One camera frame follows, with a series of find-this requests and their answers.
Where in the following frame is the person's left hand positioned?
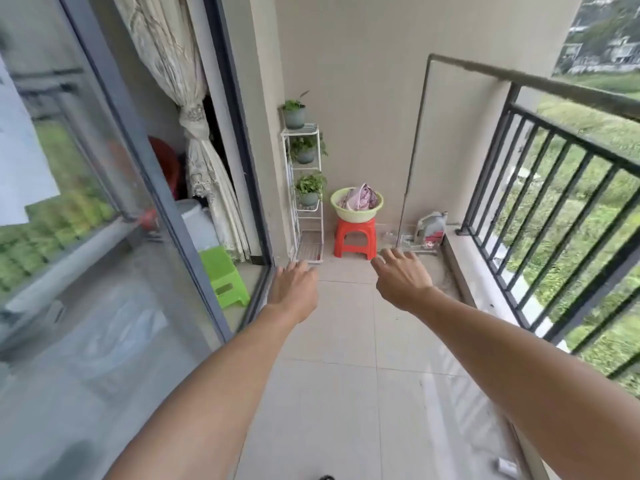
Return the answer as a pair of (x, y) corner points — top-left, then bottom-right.
(267, 260), (319, 325)

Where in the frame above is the person's right hand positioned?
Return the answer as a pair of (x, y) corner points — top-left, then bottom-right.
(371, 248), (435, 313)

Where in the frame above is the pink patterned bed sheet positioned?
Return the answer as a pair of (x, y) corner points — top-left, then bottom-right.
(339, 183), (380, 211)

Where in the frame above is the black metal balcony railing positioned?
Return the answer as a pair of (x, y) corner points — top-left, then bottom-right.
(457, 82), (640, 381)

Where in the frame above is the person's left forearm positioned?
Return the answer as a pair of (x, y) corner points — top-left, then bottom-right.
(103, 302), (301, 480)

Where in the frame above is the person's right forearm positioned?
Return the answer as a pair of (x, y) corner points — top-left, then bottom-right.
(407, 287), (640, 480)

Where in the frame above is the grey metal pipe drying rack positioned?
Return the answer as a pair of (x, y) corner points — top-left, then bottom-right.
(398, 53), (640, 257)

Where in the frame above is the clear plastic bottle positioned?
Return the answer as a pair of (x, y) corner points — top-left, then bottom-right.
(377, 229), (416, 251)

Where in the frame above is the white plastic jug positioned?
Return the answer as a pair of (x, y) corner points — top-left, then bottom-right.
(415, 211), (449, 245)

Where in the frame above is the red plastic stool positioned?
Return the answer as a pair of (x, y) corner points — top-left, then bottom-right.
(333, 217), (378, 261)

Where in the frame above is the green plastic stool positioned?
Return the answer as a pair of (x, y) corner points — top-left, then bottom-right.
(198, 246), (251, 310)

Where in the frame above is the green plastic basin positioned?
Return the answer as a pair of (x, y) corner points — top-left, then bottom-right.
(329, 187), (385, 224)

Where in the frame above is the white metal plant rack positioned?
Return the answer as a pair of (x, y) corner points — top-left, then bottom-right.
(280, 123), (325, 265)

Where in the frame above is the small green potted plant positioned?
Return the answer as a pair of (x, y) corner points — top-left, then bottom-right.
(293, 172), (328, 208)

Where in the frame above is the white plastic bucket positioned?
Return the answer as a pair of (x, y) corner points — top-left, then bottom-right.
(175, 198), (221, 253)

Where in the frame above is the bushy potted plant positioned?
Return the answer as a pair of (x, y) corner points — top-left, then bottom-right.
(289, 134), (329, 165)

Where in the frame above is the cream lace curtain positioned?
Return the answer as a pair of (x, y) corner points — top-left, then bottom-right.
(111, 0), (251, 263)

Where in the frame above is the red round object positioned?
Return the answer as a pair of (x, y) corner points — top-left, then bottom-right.
(147, 136), (182, 201)

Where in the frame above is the grey framed sliding glass door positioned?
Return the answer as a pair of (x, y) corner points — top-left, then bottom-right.
(0, 0), (273, 480)

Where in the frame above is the cluster of village houses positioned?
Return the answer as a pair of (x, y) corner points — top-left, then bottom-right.
(555, 24), (640, 75)

